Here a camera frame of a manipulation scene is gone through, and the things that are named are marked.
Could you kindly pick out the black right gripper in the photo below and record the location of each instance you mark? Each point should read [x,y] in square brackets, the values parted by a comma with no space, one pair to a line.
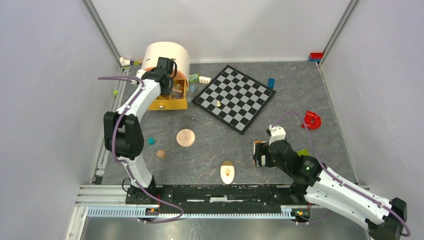
[260,150]

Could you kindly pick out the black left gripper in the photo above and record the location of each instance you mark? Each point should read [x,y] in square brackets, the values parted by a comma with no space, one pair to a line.
[169,90]

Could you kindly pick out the colourful eyeshadow palette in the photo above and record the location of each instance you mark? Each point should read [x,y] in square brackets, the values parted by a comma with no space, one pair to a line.
[176,96]

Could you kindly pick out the white orange sachet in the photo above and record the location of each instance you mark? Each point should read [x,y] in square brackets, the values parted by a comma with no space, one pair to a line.
[260,143]

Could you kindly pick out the yellow drawer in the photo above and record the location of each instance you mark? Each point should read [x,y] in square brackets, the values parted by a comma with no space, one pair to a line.
[163,102]

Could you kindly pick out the round pink compact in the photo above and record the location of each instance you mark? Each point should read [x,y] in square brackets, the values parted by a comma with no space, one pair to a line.
[185,138]

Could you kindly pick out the pink lip pencil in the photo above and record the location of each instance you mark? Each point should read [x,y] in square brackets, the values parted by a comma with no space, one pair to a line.
[174,90]

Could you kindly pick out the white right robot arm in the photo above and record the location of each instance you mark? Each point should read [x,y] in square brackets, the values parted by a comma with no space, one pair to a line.
[318,184]

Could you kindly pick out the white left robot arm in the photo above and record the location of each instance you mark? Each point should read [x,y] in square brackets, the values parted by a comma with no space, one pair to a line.
[123,135]

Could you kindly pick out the white round drawer organizer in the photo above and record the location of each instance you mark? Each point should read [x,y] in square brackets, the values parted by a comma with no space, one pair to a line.
[169,50]

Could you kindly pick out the green lego brick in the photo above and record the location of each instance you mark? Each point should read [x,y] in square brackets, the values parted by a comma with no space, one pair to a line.
[303,152]

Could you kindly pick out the green toy block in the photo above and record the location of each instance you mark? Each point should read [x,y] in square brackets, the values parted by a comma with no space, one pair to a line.
[194,78]

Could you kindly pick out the white lego brick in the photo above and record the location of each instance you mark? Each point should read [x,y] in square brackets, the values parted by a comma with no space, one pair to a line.
[204,80]

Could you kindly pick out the red letter D toy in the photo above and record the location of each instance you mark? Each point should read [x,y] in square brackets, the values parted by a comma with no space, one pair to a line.
[312,121]

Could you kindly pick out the small teal cube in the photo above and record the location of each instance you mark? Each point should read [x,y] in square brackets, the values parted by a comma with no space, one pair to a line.
[151,141]

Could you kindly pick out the black grey chessboard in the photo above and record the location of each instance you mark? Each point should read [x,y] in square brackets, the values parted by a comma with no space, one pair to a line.
[242,98]

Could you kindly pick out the blue lego brick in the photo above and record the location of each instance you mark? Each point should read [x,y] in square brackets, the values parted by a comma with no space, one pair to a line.
[271,83]

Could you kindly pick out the small wooden cube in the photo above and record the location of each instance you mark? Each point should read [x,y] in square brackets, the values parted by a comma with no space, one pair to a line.
[161,154]

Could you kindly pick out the red blue bricks corner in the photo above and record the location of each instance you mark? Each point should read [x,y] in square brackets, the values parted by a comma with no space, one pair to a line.
[315,57]

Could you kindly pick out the black mounting rail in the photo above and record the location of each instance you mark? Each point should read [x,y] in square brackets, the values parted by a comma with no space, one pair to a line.
[236,199]

